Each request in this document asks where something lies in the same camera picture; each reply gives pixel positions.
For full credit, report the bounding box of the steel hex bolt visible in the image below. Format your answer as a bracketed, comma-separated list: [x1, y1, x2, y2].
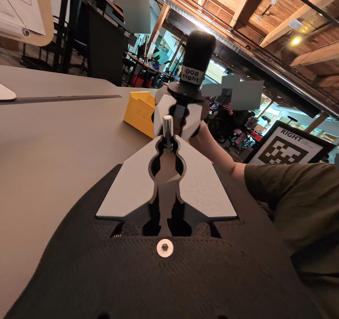
[162, 115, 175, 153]

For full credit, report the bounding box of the wire page clip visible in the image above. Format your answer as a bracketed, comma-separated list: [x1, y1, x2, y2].
[0, 0, 30, 37]

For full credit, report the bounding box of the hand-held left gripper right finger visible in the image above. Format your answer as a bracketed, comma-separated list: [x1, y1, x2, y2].
[166, 136, 237, 237]

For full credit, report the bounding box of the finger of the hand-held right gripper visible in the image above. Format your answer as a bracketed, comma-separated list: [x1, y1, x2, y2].
[154, 90, 177, 140]
[181, 103, 210, 141]

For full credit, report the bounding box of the instruction sheet on wooden board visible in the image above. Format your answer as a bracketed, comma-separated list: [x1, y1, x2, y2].
[0, 0, 55, 47]

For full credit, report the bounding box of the black mesh panel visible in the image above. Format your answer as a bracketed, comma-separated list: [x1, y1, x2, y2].
[87, 4, 125, 86]

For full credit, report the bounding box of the yellow plastic bin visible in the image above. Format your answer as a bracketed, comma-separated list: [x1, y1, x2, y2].
[123, 91, 190, 145]

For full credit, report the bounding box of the white page ledge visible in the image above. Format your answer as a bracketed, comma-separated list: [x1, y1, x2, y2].
[0, 23, 31, 41]

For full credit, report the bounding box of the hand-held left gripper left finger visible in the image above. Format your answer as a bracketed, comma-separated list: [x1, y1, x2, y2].
[96, 135, 162, 237]

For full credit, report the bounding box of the black slanted pole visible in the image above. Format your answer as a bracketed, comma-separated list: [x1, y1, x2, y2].
[53, 0, 72, 73]

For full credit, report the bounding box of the person's olive shirt torso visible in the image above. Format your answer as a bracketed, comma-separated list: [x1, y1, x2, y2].
[244, 161, 339, 319]

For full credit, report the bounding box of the black framed marker sign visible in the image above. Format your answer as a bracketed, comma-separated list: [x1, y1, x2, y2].
[244, 121, 336, 166]

